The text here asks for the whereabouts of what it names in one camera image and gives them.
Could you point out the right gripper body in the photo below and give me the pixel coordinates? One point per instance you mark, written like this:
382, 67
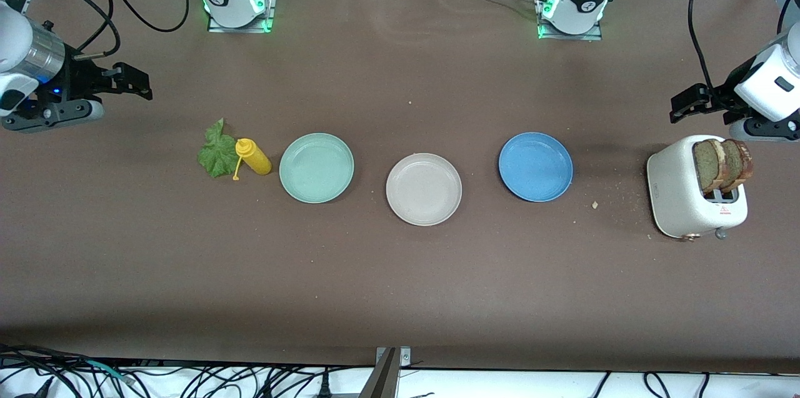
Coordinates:
80, 79

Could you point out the brown bread slice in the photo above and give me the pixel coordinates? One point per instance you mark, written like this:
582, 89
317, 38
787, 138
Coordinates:
744, 164
706, 167

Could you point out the green lettuce leaf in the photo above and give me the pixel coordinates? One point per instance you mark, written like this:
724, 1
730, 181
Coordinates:
215, 157

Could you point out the yellow mustard squeeze bottle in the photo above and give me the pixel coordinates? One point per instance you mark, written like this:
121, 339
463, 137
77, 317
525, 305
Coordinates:
256, 160

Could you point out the blue round plate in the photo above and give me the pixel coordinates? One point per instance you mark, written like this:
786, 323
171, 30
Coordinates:
535, 167

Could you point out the green round plate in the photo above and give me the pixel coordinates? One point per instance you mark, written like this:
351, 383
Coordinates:
316, 168

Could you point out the beige round plate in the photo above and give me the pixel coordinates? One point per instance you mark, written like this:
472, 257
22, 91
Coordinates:
424, 189

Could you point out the white toaster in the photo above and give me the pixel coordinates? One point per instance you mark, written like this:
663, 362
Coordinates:
672, 192

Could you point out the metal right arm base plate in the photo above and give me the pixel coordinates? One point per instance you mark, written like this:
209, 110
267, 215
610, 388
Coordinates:
237, 29

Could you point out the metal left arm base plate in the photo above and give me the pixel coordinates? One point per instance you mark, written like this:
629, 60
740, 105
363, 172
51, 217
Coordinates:
569, 37

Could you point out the metal table edge bracket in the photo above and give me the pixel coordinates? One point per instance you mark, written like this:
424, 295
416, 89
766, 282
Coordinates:
384, 379

